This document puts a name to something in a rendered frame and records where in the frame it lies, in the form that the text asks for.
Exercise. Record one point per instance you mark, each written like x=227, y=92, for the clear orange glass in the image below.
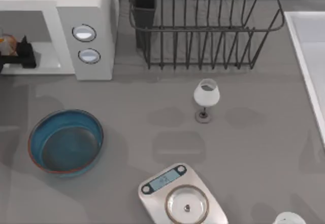
x=7, y=46

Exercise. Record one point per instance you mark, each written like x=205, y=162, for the round microwave knob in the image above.
x=89, y=56
x=84, y=33

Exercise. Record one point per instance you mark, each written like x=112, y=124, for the pale microwave oven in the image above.
x=104, y=31

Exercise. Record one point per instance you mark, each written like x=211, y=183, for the blue bowl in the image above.
x=68, y=145

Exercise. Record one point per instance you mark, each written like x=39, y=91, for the dark grey cutlery holder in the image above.
x=143, y=15

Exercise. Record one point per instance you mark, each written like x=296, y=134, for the white wine glass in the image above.
x=206, y=97

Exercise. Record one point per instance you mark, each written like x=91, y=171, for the silver kitchen scale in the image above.
x=157, y=198

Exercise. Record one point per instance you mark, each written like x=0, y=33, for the white sink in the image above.
x=311, y=43

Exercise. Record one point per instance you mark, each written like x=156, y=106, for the white cup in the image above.
x=289, y=219

